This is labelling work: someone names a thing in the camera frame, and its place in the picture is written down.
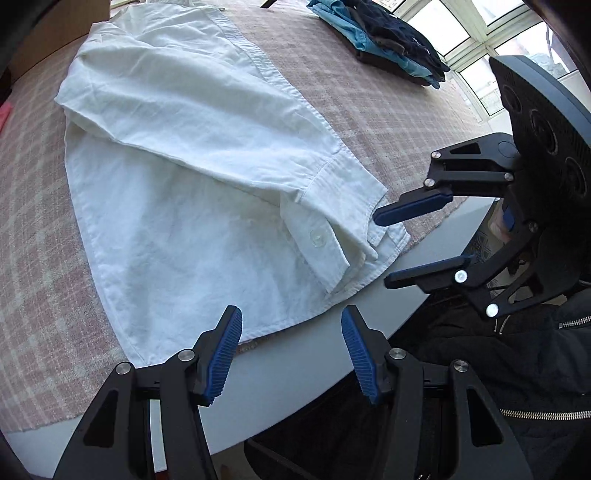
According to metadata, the person's black jacket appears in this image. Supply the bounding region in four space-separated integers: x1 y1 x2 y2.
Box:
245 258 591 480

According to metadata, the white shirt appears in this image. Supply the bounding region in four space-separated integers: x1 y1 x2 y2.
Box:
54 0 411 370

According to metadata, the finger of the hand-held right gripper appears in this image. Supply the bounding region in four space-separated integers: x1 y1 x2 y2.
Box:
385 223 542 320
373 133 521 228

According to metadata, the blue garment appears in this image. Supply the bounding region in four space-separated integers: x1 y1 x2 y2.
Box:
307 0 444 89

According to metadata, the light wood board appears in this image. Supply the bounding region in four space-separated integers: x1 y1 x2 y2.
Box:
9 0 112 81

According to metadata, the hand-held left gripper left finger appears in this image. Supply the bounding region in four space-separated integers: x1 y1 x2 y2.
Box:
53 305 244 480

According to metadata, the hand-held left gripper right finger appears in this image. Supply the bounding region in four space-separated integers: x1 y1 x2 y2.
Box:
341 305 527 480

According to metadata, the pink plaid tablecloth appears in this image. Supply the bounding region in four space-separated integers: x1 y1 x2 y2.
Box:
0 0 490 432

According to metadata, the navy garment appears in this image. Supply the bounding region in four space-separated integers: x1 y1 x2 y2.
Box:
351 0 451 75

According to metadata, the dark brown garment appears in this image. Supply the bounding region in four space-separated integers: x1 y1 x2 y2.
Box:
358 48 430 88

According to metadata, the bay window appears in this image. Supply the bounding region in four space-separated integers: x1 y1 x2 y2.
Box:
379 0 591 118

